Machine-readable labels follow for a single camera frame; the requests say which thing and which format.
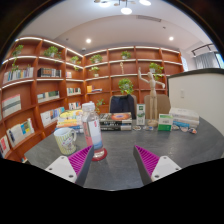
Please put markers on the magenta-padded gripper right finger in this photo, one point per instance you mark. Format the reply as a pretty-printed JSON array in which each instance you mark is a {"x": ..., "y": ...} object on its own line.
[{"x": 163, "y": 166}]

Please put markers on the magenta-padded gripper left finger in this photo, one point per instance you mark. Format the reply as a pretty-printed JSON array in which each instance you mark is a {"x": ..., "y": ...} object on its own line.
[{"x": 65, "y": 166}]

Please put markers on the clear plastic water bottle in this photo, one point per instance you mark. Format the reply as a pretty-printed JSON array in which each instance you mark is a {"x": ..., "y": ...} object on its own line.
[{"x": 92, "y": 130}]

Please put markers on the yellow striped ceramic mug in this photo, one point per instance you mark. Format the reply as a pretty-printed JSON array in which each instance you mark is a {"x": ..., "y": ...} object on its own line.
[{"x": 64, "y": 141}]

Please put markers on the small round badge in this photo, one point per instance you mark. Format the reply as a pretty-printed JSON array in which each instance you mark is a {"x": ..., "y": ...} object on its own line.
[
  {"x": 148, "y": 128},
  {"x": 136, "y": 128},
  {"x": 184, "y": 129},
  {"x": 175, "y": 127}
]

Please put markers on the small green white box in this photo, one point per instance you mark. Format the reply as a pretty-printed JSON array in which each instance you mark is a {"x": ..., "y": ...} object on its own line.
[{"x": 165, "y": 122}]

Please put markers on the orange blue round badge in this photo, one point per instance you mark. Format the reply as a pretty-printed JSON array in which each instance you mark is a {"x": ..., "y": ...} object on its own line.
[{"x": 192, "y": 131}]

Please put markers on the stack of white books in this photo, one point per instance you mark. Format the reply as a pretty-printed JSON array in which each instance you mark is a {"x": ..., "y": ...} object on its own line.
[{"x": 185, "y": 116}]

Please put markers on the tall green white carton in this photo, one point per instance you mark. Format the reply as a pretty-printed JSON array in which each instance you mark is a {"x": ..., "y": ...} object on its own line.
[{"x": 140, "y": 115}]

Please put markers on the brown chair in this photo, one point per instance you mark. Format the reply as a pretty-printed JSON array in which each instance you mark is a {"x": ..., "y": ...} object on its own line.
[{"x": 163, "y": 105}]

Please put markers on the stack of dark books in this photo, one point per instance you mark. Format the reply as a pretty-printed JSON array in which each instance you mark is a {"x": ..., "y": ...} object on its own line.
[{"x": 116, "y": 120}]

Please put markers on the chair with dark jacket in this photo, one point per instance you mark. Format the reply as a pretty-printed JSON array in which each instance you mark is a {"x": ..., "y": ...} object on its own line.
[{"x": 121, "y": 105}]

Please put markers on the white counter with dark top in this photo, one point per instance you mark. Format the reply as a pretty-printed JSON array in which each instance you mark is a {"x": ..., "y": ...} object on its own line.
[{"x": 203, "y": 96}]

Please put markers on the orange wooden shelf unit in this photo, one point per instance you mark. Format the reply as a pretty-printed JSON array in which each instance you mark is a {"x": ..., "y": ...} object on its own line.
[{"x": 50, "y": 86}]

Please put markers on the grey curtain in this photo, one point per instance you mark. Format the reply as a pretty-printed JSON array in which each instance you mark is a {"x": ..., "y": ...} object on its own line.
[{"x": 205, "y": 60}]

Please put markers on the window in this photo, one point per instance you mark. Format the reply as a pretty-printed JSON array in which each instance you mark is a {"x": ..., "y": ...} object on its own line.
[{"x": 220, "y": 60}]

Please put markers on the recessed ceiling spotlight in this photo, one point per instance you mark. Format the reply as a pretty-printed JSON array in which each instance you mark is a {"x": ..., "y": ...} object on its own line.
[
  {"x": 171, "y": 38},
  {"x": 88, "y": 40}
]

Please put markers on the ceiling air vent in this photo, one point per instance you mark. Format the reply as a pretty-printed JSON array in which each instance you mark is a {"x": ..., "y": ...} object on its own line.
[{"x": 149, "y": 18}]

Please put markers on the branched ceiling lamp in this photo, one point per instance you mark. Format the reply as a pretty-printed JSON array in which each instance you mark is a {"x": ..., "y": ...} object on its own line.
[{"x": 126, "y": 6}]

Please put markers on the white wall socket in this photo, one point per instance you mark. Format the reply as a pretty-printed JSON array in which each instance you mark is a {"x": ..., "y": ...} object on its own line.
[{"x": 182, "y": 93}]

